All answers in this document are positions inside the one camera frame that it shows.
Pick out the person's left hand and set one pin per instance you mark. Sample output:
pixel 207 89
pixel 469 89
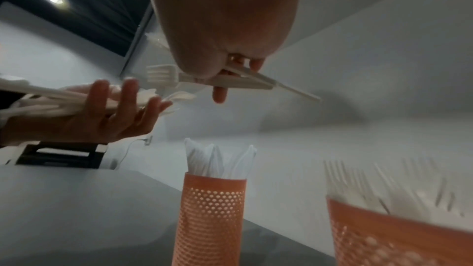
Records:
pixel 92 121

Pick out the person's right hand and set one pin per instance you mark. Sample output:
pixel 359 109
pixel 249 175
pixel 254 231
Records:
pixel 221 19

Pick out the bundle of white cutlery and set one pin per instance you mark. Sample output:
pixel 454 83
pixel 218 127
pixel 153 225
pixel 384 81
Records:
pixel 48 95

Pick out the orange mesh cup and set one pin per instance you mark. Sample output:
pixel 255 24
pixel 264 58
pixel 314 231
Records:
pixel 388 241
pixel 210 221

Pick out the bunch of white forks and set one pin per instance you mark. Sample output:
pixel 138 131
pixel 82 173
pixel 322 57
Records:
pixel 399 191

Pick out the black wristband with marker tags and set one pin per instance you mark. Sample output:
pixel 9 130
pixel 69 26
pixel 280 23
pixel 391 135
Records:
pixel 9 99

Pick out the dark glass window white frame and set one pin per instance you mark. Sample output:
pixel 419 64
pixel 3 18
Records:
pixel 92 10

